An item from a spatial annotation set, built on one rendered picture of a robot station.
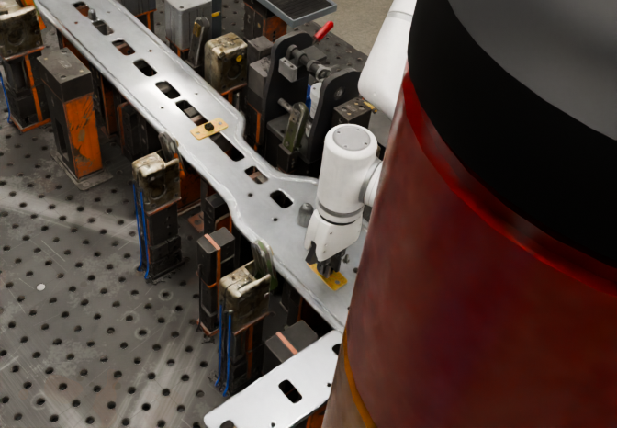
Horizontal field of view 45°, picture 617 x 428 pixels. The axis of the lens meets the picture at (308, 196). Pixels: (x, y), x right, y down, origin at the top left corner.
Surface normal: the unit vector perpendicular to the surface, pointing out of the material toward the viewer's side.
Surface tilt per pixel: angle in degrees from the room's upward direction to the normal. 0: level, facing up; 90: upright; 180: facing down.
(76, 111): 90
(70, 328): 0
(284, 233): 0
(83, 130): 90
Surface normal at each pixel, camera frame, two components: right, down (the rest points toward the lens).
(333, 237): 0.54, 0.63
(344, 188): -0.36, 0.64
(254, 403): 0.10, -0.69
